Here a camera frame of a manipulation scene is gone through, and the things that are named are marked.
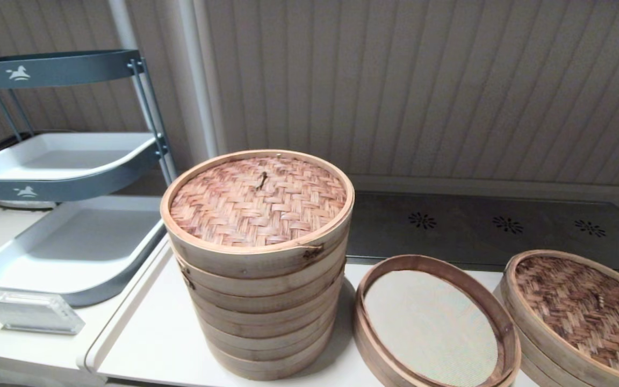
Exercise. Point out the dark woven bamboo steamer lid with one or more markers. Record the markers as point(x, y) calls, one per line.
point(591, 314)

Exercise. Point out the steel panel with flower vents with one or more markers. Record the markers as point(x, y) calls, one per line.
point(460, 242)

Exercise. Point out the light woven bamboo steamer lid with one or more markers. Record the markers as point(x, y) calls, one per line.
point(258, 204)

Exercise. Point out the grey metal rack frame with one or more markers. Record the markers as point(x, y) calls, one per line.
point(161, 145)

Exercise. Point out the white vertical pipe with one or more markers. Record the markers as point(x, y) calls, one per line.
point(199, 80)

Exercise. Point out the bamboo steamer basket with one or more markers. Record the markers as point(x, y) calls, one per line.
point(272, 368)
point(256, 295)
point(527, 376)
point(266, 328)
point(419, 263)

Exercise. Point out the white and grey rack tray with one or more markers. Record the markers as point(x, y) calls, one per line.
point(84, 236)
point(73, 156)

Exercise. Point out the clear acrylic sign holder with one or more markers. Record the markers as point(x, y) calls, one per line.
point(30, 314)

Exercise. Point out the grey-blue rack shelf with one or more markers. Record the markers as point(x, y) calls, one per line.
point(62, 72)

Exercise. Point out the beige mesh steamer liner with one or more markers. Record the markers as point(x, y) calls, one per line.
point(430, 328)

